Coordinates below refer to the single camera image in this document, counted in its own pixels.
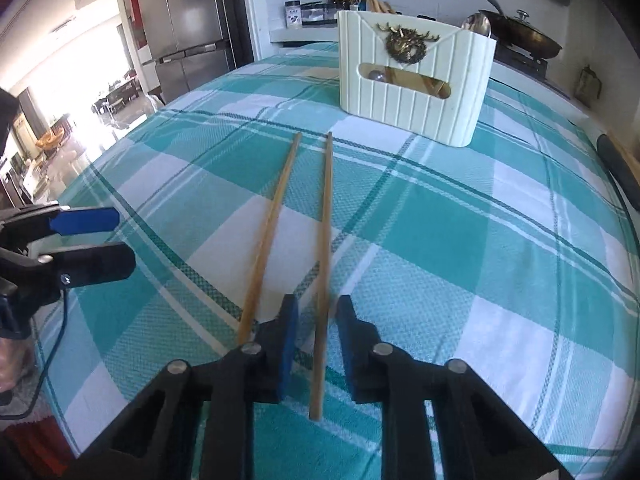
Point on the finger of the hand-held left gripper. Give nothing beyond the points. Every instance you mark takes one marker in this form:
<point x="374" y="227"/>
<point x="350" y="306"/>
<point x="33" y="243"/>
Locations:
<point x="85" y="221"/>
<point x="95" y="265"/>

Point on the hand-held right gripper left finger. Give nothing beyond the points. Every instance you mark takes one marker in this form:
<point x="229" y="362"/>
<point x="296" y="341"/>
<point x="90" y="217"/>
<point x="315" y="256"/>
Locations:
<point x="287" y="355"/>

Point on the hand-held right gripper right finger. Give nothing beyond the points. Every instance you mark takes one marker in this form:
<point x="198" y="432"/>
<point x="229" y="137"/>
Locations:
<point x="350" y="360"/>

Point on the white ribbed utensil holder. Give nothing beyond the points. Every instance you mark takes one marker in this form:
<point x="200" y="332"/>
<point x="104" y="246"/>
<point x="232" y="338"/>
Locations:
<point x="415" y="115"/>

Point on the large metal spoon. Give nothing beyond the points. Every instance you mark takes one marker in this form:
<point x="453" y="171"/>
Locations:
<point x="476" y="24"/>

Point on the person's left hand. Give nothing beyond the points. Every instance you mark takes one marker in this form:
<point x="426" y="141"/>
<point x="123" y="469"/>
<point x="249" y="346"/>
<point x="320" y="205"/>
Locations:
<point x="12" y="365"/>

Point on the dark dining table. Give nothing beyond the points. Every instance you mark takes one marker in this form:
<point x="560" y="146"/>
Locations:
<point x="117" y="95"/>

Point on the red cloth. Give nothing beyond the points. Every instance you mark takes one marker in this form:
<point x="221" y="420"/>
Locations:
<point x="35" y="450"/>

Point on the teal checked tablecloth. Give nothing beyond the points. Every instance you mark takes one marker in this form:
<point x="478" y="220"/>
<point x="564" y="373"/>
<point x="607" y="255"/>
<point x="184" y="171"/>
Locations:
<point x="450" y="240"/>

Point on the steel refrigerator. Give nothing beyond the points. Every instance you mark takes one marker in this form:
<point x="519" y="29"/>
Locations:
<point x="190" y="20"/>

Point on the black padded roll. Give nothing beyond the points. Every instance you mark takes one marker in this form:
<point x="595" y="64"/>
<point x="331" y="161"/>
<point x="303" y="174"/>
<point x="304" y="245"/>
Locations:
<point x="620" y="170"/>

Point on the black gas stove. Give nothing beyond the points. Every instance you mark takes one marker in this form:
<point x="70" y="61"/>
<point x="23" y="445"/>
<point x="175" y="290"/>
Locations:
<point x="530" y="72"/>

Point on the wooden cutting board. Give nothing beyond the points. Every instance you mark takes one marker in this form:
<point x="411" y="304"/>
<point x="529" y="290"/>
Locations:
<point x="631" y="152"/>

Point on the glass teapot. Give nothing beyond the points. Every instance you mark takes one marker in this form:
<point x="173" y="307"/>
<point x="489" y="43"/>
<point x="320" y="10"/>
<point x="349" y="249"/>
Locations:
<point x="587" y="85"/>

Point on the black frying pan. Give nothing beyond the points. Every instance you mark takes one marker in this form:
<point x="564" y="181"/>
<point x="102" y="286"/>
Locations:
<point x="535" y="46"/>

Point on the glass pan lid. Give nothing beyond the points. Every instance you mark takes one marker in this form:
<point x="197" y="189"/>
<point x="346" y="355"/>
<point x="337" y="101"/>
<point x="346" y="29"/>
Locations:
<point x="522" y="22"/>

